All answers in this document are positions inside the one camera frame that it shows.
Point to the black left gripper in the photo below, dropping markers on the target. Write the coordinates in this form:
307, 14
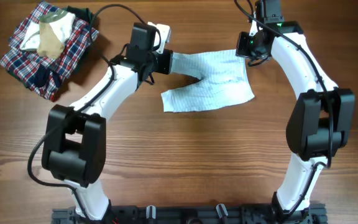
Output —
166, 58

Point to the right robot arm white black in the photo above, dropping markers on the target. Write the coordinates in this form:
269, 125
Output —
321, 120

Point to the light blue striped shorts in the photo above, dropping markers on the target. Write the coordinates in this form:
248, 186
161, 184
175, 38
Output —
222, 82

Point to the navy blue sock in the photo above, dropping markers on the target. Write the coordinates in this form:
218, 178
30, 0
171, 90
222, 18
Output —
43, 75

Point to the red blue plaid shirt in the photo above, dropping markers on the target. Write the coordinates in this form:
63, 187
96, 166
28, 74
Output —
23, 65

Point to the tan sock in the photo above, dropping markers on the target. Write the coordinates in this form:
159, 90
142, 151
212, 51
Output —
50, 46

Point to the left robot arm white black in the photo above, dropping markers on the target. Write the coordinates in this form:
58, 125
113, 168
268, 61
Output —
75, 145

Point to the dark green folded garment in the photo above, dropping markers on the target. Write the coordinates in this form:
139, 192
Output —
82, 13

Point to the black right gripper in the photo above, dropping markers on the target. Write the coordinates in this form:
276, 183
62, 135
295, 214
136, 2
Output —
241, 51

